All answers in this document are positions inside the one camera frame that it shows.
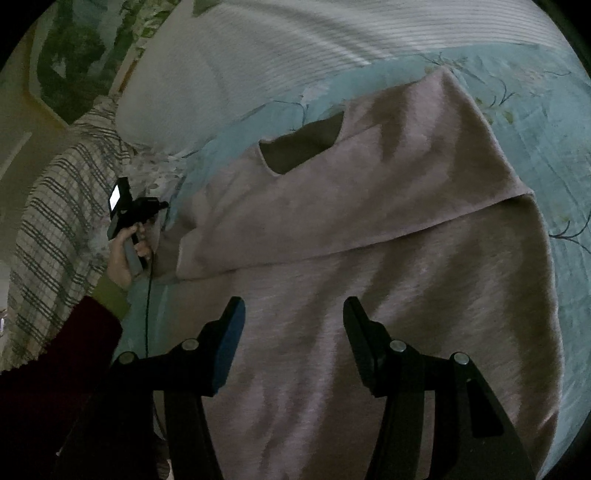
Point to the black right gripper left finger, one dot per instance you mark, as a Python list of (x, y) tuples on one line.
[(196, 368)]

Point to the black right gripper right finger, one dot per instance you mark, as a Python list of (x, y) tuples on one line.
[(473, 435)]

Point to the grey-pink knit garment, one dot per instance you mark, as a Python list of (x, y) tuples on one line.
[(404, 200)]

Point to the dark sleeve left forearm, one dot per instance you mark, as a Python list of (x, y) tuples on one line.
[(58, 409)]

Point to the person's left hand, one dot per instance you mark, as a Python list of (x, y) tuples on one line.
[(118, 270)]

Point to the white floral fabric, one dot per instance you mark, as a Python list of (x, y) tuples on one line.
[(150, 182)]

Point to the green plaid bed sheet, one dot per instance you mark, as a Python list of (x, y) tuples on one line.
[(54, 265)]

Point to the white striped pillow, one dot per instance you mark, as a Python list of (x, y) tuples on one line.
[(201, 72)]

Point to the green leaf patterned pillow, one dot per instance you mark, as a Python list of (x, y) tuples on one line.
[(81, 47)]

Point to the light blue floral quilt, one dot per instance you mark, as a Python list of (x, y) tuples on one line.
[(537, 104)]

